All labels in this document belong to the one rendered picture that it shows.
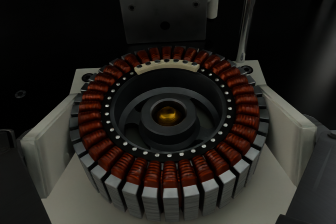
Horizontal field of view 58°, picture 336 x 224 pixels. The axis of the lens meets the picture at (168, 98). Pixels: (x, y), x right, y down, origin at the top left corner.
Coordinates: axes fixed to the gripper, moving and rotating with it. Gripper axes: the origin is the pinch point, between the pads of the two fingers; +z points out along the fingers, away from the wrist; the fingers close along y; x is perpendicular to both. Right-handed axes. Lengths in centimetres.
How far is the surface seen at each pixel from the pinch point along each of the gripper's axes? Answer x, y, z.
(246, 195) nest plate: -3.8, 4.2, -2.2
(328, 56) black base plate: 1.7, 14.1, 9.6
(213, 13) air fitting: 5.7, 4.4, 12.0
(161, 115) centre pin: 0.4, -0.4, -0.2
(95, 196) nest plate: -3.6, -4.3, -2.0
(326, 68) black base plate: 0.9, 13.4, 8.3
